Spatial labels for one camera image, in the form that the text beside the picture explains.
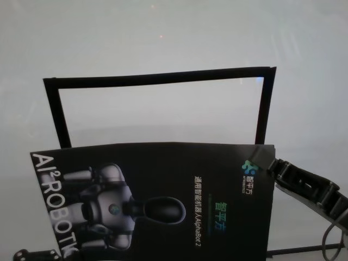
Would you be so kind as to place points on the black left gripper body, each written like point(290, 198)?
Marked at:
point(38, 255)

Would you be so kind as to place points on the black tape frame outline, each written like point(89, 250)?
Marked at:
point(55, 108)

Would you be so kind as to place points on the black AI2 Robotics robot poster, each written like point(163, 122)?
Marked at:
point(163, 204)

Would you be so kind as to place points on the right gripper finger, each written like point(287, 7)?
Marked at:
point(262, 157)

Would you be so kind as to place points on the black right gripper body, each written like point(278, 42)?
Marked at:
point(312, 190)

